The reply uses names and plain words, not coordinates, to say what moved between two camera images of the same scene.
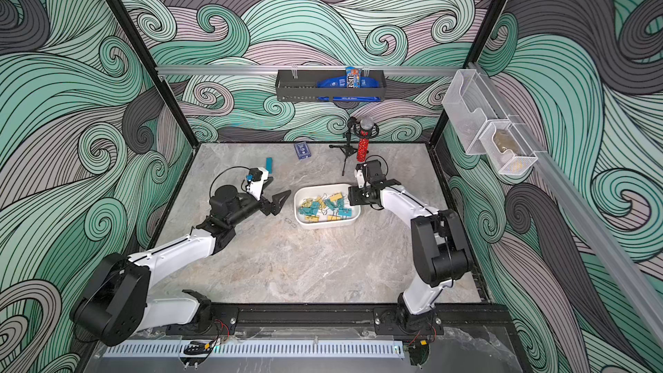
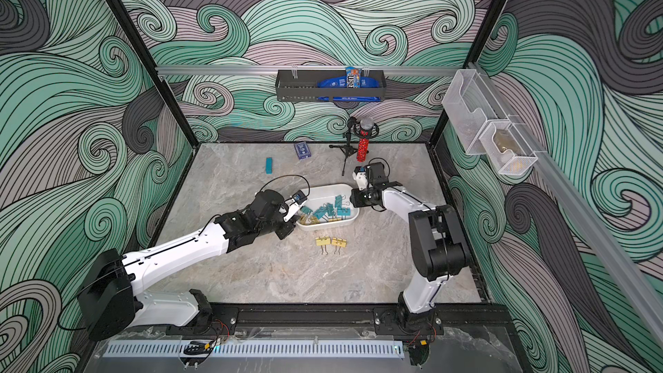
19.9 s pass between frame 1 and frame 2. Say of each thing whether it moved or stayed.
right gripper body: stayed
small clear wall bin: stayed
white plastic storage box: stayed
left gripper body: moved
